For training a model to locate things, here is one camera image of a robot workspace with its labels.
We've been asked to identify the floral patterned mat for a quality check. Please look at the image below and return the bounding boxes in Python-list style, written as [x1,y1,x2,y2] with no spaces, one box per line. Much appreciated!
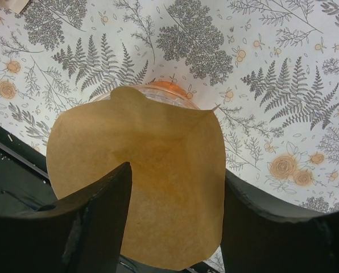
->
[0,1,339,213]

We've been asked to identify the paper filter holder box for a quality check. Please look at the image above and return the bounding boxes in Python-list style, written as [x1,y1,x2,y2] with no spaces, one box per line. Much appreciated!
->
[0,0,29,14]

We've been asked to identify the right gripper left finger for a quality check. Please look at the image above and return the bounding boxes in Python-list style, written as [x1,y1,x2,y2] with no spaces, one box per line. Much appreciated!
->
[0,162,132,272]

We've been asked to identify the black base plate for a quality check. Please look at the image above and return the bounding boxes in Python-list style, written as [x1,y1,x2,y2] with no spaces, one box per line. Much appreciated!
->
[0,126,57,216]

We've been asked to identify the clear glass dripper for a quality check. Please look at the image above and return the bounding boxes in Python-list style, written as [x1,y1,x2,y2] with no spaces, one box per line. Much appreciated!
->
[137,85,199,110]

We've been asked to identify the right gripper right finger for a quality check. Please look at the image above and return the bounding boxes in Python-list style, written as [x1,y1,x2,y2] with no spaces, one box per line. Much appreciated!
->
[221,171,339,272]

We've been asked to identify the orange glass carafe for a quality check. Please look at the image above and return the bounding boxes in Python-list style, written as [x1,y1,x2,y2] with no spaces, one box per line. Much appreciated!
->
[150,81,187,97]

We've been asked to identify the brown paper coffee filter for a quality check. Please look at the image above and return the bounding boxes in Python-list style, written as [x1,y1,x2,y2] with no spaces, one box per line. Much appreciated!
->
[46,87,226,271]

